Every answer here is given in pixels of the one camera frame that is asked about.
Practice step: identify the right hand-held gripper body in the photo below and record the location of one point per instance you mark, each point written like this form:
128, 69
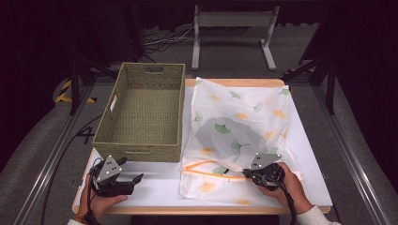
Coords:
266, 161

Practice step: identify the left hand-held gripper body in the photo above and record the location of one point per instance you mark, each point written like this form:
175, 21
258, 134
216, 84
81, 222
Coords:
108, 170

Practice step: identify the green woven basket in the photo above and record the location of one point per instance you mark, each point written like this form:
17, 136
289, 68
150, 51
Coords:
144, 109

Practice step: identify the leaf print mesh laundry bag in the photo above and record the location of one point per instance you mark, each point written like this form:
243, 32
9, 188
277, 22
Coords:
244, 106

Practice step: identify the person's left hand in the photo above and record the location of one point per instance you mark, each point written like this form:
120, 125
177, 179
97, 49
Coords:
97, 204

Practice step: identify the person's right hand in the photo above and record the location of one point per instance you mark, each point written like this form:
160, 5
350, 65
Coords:
294, 190

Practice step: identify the white table mat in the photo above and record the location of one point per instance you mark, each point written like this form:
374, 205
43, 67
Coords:
156, 184

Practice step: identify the yellow black hazard tape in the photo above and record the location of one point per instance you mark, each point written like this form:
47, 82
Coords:
64, 92

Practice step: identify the black metal stand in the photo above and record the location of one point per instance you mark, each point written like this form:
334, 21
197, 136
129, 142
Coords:
328, 78
75, 81

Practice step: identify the grey metal stand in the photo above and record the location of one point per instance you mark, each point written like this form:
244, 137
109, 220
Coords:
234, 19

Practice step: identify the aluminium floor rail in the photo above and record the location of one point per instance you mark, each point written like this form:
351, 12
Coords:
350, 150
53, 162

